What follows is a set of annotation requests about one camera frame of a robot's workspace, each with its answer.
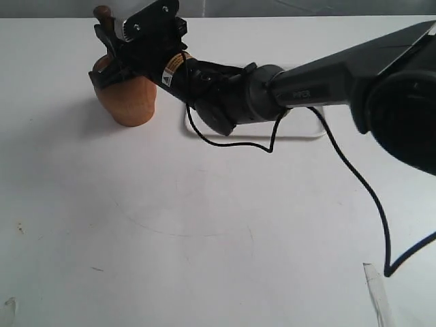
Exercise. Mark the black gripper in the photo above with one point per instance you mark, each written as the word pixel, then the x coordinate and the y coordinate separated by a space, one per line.
pixel 163 62

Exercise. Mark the brown wooden pestle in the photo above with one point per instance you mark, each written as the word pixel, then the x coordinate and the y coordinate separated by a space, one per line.
pixel 104 16

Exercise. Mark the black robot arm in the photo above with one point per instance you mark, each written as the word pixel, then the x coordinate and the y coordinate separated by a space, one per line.
pixel 388 84

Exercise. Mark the wooden mortar cup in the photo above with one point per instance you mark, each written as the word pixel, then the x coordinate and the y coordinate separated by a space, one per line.
pixel 131 103

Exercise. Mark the white rectangular tray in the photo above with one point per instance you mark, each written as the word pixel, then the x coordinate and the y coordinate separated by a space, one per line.
pixel 300 123

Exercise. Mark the clear tape piece left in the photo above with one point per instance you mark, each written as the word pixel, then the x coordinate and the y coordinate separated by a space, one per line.
pixel 8 312

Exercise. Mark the clear tape strip right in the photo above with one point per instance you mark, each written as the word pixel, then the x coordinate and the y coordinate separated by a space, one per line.
pixel 378 296

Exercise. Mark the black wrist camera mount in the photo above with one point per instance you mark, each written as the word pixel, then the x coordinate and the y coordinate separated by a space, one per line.
pixel 156 19

